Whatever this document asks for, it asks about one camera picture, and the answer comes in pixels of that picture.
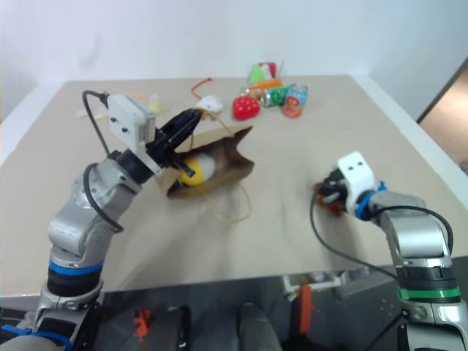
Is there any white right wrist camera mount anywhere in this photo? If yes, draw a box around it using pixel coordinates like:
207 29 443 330
336 150 378 217

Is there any orange upright bar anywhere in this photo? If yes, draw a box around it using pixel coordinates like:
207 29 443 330
298 284 313 336

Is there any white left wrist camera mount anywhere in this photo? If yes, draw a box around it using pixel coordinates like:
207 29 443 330
107 94 163 176

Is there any brown paper bag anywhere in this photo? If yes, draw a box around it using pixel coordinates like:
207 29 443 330
156 111 256 224

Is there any orange snack pack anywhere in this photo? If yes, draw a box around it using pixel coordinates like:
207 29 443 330
249 78 283 93

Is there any red strawberry plush toy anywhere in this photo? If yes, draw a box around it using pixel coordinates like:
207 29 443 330
232 95 262 121

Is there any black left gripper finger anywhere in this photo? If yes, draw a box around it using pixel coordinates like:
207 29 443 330
170 154 196 176
160 107 203 148

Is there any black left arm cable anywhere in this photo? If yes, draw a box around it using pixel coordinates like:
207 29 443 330
81 90 124 233

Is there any small orange clamp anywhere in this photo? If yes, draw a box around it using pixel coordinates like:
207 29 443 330
132 308 153 338

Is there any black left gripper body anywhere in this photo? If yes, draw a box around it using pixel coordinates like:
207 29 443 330
145 122 188 170

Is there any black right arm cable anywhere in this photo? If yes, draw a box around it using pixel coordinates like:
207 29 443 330
309 189 455 281

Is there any white box under table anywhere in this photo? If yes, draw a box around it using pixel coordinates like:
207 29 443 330
282 269 341 294

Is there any white plush toy red strap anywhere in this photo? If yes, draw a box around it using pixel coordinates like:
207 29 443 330
191 77 224 115

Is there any green and red snack bag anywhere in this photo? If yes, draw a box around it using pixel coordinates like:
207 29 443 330
249 62 278 83

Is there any green drink can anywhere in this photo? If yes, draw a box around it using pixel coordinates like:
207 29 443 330
260 86 294 108

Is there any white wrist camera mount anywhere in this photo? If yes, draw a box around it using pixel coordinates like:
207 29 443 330
336 150 378 217
107 94 163 176

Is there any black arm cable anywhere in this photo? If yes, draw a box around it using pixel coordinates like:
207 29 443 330
309 189 455 281
81 90 124 233

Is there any blue cable tie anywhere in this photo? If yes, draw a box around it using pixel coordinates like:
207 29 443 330
355 179 388 222

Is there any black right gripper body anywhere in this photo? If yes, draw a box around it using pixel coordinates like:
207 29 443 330
326 166 350 206

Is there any dark rounded shape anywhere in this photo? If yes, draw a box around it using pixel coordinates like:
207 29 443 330
239 302 283 351
166 303 193 351

